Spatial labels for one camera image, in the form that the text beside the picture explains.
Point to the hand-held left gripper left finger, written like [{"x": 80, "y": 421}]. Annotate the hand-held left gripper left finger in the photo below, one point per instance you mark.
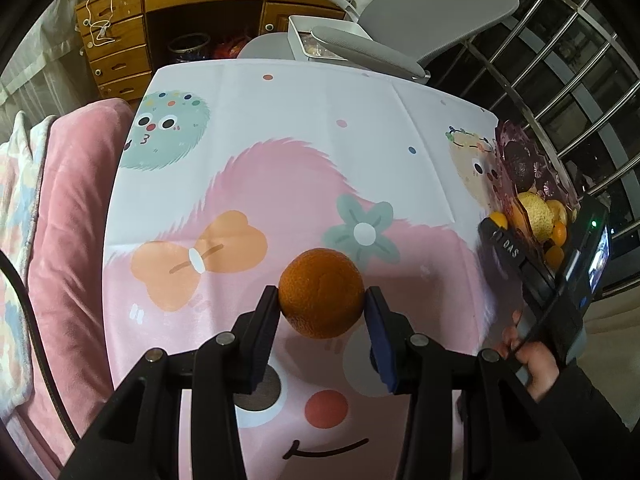
[{"x": 270, "y": 320}]

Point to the metal window railing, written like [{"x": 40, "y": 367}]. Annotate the metal window railing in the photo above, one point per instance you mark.
[{"x": 565, "y": 75}]

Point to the pink plush blanket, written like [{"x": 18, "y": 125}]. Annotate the pink plush blanket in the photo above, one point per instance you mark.
[{"x": 75, "y": 240}]

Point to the beige cushion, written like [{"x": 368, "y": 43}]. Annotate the beige cushion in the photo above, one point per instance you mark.
[{"x": 617, "y": 325}]

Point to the person's right hand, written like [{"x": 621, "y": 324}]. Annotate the person's right hand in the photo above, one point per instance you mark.
[{"x": 537, "y": 367}]

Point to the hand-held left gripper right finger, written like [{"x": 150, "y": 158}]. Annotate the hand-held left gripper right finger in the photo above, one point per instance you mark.
[{"x": 377, "y": 330}]

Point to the white storage box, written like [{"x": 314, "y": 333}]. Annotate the white storage box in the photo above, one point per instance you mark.
[{"x": 300, "y": 35}]

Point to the pink plastic fruit plate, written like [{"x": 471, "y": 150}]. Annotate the pink plastic fruit plate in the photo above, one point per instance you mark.
[{"x": 547, "y": 180}]

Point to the printed cartoon tablecloth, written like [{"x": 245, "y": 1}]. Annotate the printed cartoon tablecloth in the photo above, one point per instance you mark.
[{"x": 300, "y": 125}]

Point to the red bag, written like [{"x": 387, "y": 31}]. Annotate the red bag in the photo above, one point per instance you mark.
[{"x": 230, "y": 48}]

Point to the white lace cloth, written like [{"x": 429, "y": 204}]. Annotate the white lace cloth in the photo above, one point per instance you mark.
[{"x": 35, "y": 65}]

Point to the dark avocado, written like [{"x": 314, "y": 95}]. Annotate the dark avocado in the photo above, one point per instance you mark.
[{"x": 523, "y": 171}]

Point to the pastel printed blanket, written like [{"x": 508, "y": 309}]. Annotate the pastel printed blanket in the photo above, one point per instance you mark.
[{"x": 15, "y": 210}]

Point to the yellowish rough orange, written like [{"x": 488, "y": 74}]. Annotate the yellowish rough orange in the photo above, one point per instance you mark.
[{"x": 535, "y": 216}]

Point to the small orange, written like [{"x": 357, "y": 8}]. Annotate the small orange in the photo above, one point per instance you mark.
[{"x": 498, "y": 220}]

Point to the brown wrinkled fruit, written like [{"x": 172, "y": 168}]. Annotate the brown wrinkled fruit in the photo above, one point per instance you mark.
[{"x": 515, "y": 150}]

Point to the grey office chair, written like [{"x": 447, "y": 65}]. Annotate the grey office chair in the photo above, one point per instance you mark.
[{"x": 430, "y": 5}]

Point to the dark waste bin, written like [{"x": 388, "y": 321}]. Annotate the dark waste bin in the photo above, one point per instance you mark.
[{"x": 189, "y": 46}]

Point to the person's right forearm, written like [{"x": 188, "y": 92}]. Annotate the person's right forearm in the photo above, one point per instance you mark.
[{"x": 585, "y": 410}]

